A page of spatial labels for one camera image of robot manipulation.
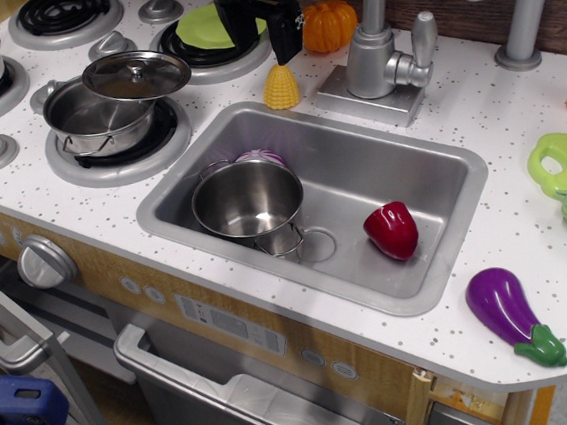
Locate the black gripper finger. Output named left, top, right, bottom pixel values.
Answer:
left=220, top=13, right=259, bottom=50
left=266, top=7, right=303, bottom=65

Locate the yellow toy corn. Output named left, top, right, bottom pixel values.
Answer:
left=263, top=64, right=301, bottom=111

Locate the steel pot lid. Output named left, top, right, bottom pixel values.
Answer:
left=82, top=50, right=192, bottom=101

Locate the steel pot in sink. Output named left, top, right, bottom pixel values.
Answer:
left=191, top=159, right=304, bottom=258

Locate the steel pot on burner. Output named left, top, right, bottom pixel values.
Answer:
left=43, top=78, right=156, bottom=157

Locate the grey sink basin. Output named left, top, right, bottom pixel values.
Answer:
left=137, top=102, right=488, bottom=316

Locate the green toy plate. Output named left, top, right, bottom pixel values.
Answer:
left=172, top=0, right=270, bottom=55

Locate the orange toy pumpkin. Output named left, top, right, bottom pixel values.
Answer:
left=302, top=0, right=359, bottom=53

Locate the grey stove knob top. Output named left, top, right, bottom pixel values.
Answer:
left=138, top=0, right=184, bottom=24

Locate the silver toy faucet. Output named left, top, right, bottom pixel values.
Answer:
left=316, top=0, right=438, bottom=128

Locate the grey stove knob centre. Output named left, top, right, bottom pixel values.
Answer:
left=88, top=31, right=137, bottom=62

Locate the black burner top left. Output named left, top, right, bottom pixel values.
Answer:
left=8, top=0, right=124, bottom=51

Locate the red toy bell pepper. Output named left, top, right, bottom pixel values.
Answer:
left=363, top=201, right=419, bottom=261

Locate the grey support pole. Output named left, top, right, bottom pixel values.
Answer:
left=495, top=0, right=545, bottom=72

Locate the grey oven knob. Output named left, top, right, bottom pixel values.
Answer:
left=16, top=234, right=79, bottom=289

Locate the green toy cutting board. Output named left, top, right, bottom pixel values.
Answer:
left=527, top=133, right=567, bottom=199

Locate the purple toy eggplant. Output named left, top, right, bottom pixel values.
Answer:
left=465, top=267, right=567, bottom=368

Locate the silver dishwasher door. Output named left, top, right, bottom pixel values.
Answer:
left=114, top=324, right=405, bottom=425

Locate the blue clamp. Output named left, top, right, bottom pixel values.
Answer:
left=0, top=375, right=70, bottom=425

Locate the silver oven door handle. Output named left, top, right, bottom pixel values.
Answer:
left=0, top=290, right=55, bottom=376

